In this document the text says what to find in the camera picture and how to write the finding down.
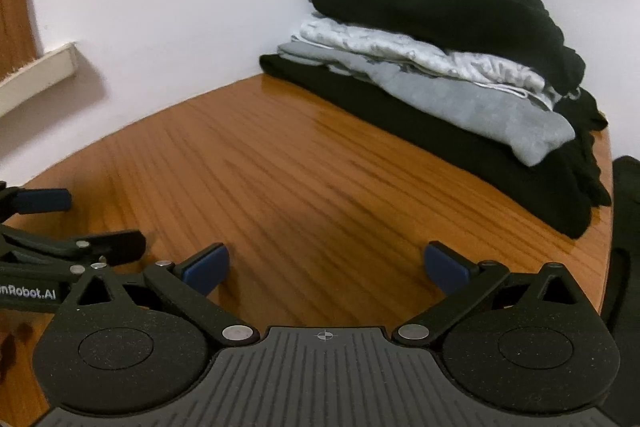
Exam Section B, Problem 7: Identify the grey folded garment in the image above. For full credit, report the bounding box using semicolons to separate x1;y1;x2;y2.
276;42;576;167

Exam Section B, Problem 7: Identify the dark cloth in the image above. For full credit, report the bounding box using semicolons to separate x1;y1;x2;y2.
599;156;640;413

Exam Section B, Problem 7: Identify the black folded garment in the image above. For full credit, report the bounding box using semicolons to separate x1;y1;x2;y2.
258;53;615;239

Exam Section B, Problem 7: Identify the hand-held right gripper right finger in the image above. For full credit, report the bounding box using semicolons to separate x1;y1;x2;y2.
392;243;581;348

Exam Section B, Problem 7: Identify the white window sill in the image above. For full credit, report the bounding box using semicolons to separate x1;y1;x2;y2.
0;43;79;118

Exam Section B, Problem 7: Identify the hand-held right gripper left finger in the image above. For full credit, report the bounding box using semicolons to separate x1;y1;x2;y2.
75;243;261;348

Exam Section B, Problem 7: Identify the black fleece garment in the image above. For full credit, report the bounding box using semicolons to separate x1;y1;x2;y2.
306;0;587;98

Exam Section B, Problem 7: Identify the white patterned folded garment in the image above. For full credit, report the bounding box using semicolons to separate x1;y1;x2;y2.
292;17;564;111

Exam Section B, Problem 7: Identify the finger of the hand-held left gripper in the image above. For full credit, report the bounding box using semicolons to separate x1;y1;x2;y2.
0;226;147;267
0;187;72;217

